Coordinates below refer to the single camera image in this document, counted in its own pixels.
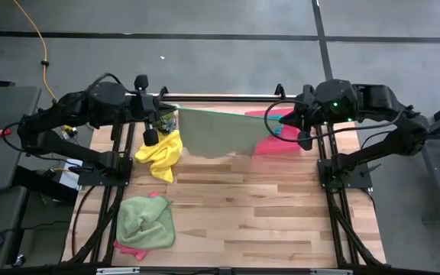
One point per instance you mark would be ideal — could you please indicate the teal microfiber towel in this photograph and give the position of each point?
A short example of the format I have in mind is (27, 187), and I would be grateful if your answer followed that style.
(278, 130)

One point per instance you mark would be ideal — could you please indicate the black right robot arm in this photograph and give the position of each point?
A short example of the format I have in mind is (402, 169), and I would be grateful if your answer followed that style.
(380, 97)

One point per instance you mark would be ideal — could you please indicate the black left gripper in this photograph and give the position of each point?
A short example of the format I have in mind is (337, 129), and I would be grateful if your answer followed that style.
(143, 105)

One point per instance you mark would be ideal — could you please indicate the green microfiber towel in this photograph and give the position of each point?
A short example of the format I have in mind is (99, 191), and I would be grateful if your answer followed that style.
(220, 133)
(143, 225)

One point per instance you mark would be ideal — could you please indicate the pink plastic bin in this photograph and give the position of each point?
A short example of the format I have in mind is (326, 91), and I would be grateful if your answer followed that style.
(277, 147)

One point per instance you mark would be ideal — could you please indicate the yellow microfiber towel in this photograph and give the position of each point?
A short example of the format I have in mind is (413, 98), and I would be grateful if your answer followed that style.
(162, 156)

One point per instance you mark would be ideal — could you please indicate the white paper sheet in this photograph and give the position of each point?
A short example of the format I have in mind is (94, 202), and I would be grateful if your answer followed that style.
(69, 179)

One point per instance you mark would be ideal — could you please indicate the black equipment stand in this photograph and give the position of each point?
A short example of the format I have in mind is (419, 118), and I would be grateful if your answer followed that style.
(44, 183)

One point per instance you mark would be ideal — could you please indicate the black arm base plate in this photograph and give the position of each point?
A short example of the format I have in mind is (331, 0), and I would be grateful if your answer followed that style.
(98, 177)
(357, 179)

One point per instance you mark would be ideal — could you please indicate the black aluminium table frame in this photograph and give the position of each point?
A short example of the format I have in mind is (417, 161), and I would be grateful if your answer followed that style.
(224, 99)

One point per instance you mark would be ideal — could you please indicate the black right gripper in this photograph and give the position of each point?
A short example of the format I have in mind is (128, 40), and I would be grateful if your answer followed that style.
(308, 114)

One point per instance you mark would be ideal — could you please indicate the pink microfiber towel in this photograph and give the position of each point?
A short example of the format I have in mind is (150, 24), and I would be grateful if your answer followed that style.
(132, 250)

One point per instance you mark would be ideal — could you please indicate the potted succulent plant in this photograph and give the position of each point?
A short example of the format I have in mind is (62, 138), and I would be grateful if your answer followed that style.
(166, 124)

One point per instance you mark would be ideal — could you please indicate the grey side table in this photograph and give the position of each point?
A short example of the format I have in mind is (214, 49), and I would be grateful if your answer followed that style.
(2, 160)

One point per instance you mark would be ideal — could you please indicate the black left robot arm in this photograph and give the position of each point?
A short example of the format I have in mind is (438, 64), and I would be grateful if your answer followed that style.
(105, 101)

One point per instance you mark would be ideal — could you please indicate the silver aluminium bracket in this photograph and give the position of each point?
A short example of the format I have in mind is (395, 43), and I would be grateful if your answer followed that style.
(330, 272)
(117, 270)

